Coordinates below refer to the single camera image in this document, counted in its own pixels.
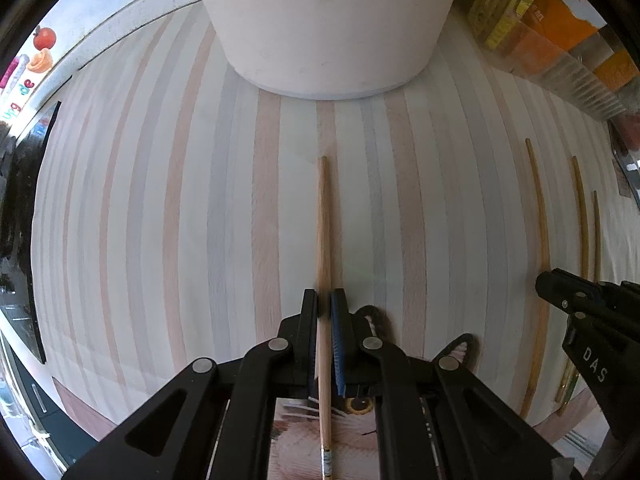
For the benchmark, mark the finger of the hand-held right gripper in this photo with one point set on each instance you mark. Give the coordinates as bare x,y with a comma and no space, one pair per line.
565,290
631,291

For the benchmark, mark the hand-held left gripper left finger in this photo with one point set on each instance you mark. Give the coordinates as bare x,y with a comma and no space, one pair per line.
307,325

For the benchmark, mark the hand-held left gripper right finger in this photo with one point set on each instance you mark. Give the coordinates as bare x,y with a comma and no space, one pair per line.
340,340

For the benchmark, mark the cream cylindrical utensil holder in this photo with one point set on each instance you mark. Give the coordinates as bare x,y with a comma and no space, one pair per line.
325,25

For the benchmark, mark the blue smartphone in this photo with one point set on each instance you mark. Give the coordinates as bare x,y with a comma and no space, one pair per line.
631,175

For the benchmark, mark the striped cat print mat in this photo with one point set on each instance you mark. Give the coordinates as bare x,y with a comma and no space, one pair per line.
200,210

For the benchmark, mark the red round object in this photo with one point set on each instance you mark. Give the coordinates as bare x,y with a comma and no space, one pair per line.
632,132

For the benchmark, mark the clear organizer tray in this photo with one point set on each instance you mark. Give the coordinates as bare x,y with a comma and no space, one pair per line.
565,80

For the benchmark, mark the orange label bottle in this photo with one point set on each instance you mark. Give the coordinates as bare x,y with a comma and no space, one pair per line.
620,67

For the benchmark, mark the orange seasoning packet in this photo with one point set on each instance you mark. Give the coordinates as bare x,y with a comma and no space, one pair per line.
555,25

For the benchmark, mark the dark blue kitchen cabinet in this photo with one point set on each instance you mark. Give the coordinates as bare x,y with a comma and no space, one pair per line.
35,410

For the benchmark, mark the yellow seasoning box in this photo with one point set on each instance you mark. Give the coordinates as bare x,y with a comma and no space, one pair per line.
500,5

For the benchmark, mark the black glass gas stove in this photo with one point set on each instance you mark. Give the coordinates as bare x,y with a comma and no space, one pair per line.
20,185

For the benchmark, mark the colourful letter wall sticker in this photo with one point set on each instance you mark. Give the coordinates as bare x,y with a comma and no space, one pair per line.
15,90

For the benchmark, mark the orange ingot wall sticker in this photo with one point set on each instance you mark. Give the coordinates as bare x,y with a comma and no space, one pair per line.
40,61

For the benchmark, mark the red apple wall sticker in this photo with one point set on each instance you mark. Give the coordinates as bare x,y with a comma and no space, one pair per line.
45,38

